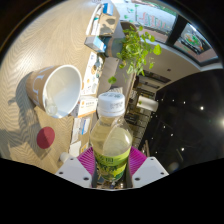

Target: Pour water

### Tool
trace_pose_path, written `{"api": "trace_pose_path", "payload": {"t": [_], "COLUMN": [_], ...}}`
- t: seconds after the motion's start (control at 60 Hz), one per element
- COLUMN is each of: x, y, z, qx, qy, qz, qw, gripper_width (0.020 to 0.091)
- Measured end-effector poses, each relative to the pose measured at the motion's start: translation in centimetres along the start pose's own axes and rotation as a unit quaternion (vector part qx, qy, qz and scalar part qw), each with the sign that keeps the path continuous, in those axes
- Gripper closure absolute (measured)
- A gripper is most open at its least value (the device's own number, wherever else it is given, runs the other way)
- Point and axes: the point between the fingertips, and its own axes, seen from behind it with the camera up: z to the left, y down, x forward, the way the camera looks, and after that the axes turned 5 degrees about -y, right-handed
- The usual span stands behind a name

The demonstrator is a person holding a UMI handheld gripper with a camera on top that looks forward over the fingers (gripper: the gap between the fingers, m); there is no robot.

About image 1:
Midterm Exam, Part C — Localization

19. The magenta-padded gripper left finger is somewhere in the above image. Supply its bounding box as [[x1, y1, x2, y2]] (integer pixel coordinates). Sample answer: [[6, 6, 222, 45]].
[[54, 146, 98, 188]]

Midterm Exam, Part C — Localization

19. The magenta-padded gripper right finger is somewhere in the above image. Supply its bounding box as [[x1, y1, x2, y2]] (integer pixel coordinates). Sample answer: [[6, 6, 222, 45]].
[[125, 145, 170, 189]]

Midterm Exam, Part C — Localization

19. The clear green-labelled drink bottle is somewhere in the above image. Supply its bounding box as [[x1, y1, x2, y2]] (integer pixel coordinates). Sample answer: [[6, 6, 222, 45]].
[[89, 92, 134, 184]]

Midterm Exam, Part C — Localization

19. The white paper napkin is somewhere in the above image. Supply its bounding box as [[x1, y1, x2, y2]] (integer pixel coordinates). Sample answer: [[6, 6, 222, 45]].
[[68, 140, 83, 158]]

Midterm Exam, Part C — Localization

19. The white printed leaflet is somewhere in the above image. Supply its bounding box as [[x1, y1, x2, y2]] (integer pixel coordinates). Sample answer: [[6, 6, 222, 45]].
[[70, 117, 83, 144]]

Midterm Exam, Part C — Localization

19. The flat round red coaster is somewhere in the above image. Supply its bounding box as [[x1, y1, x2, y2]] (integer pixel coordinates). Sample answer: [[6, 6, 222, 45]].
[[36, 126, 56, 150]]

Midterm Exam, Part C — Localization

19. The white orange flat box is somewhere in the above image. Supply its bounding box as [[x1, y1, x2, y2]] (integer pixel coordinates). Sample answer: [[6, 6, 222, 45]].
[[70, 95, 99, 118]]

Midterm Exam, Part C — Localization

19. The white round pillar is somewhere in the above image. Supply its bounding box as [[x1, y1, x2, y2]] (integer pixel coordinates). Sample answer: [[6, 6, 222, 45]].
[[136, 95, 159, 113]]

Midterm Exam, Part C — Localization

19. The brown mug with white inside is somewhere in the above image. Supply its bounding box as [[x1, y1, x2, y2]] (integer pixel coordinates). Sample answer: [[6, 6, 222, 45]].
[[25, 64, 83, 120]]

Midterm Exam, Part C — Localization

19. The group of ceiling spotlights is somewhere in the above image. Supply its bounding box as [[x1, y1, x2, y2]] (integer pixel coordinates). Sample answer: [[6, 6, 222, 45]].
[[159, 99, 224, 154]]

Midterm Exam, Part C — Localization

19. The white printed menu sheet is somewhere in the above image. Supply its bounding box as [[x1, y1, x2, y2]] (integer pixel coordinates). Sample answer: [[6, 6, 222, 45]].
[[81, 51, 108, 96]]

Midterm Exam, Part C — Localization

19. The green potted plant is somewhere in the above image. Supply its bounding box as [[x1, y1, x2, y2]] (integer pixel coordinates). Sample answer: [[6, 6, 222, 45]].
[[108, 23, 163, 84]]

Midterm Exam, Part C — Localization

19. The small blue white carton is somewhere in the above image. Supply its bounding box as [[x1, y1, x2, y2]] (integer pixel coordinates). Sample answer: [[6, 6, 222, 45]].
[[84, 35, 108, 53]]

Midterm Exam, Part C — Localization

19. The black-framed decorated window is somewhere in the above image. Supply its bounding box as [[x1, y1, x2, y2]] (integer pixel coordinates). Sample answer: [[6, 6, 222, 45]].
[[133, 0, 221, 64]]

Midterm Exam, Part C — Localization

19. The wooden phone stand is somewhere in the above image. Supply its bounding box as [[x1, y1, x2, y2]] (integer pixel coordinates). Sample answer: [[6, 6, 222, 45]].
[[99, 13, 121, 37]]

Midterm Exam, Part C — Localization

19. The blue white card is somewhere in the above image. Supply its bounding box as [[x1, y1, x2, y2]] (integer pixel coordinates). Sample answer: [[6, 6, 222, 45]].
[[101, 1, 115, 16]]

